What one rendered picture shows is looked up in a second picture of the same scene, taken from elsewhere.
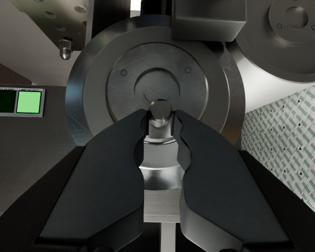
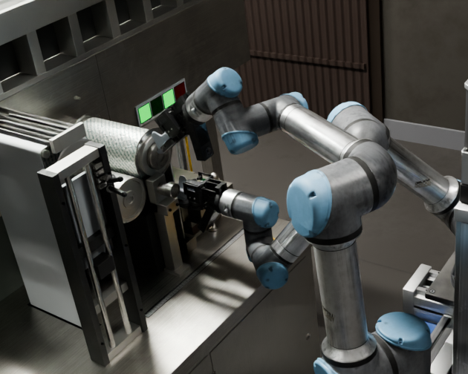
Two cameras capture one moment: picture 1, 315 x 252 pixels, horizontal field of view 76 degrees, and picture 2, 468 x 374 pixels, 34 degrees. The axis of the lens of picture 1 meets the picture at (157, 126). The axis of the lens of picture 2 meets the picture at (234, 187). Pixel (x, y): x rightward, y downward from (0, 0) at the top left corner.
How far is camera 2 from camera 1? 1.95 m
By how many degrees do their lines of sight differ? 53
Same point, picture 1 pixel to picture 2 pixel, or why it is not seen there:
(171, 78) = (157, 160)
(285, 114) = not seen: hidden behind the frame
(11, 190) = (136, 50)
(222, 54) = (143, 176)
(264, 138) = not seen: hidden behind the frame
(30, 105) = (143, 111)
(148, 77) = (161, 158)
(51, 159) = (122, 81)
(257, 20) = (137, 193)
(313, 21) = (126, 201)
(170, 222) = (40, 74)
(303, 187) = not seen: hidden behind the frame
